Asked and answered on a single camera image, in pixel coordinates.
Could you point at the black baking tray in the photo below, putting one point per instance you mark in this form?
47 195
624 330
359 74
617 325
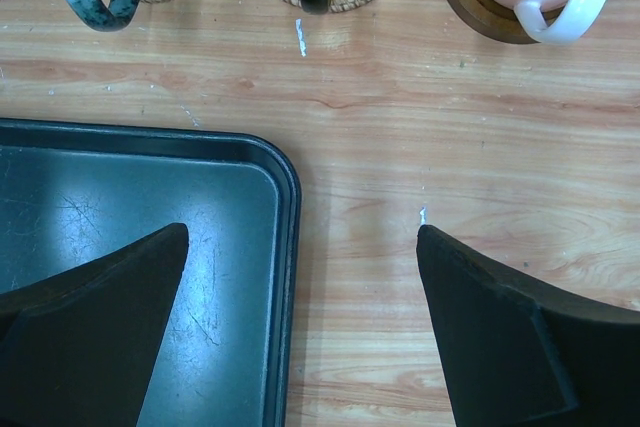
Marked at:
73 193

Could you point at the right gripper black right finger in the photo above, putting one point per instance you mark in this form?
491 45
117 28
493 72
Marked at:
517 351

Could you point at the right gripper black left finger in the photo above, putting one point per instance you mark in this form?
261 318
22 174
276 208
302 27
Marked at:
79 348

